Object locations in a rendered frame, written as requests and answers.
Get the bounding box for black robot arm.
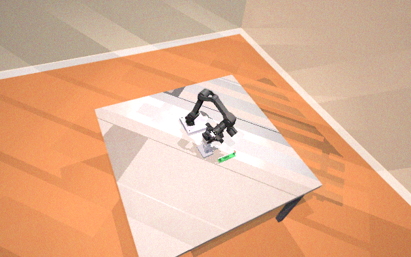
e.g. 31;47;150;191
185;89;238;137

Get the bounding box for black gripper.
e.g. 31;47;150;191
205;123;224;144

